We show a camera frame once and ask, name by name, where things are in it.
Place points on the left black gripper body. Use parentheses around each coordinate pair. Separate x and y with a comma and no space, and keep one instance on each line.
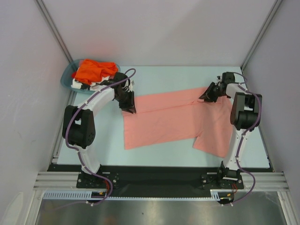
(126,100)

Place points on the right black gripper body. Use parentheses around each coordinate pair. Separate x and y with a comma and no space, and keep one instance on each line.
(217,92)

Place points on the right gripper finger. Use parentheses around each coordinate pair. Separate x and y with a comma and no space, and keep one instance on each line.
(209,93)
(210,100)

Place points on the salmon pink t shirt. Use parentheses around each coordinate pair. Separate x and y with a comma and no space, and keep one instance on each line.
(179,115)

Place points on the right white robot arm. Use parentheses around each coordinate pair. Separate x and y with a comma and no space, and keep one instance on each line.
(245,117)

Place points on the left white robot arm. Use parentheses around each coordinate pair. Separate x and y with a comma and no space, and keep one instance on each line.
(79,129)

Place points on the white t shirt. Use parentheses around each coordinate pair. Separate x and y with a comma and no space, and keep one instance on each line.
(76,85)

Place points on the orange t shirt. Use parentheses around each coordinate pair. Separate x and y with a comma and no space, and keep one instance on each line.
(91,71)

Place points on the blue plastic laundry basket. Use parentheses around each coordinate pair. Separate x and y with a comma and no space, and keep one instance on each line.
(66,78)

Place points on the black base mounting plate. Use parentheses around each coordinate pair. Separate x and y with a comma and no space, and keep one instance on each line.
(152,181)

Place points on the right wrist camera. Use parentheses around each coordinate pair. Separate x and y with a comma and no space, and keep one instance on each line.
(226,78)

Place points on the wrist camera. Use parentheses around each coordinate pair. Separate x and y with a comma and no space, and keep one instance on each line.
(226,78)
(127,85)

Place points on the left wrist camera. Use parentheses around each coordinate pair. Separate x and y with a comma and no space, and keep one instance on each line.
(127,85)

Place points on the blue slotted cable duct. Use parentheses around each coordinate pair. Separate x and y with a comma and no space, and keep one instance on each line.
(67,195)

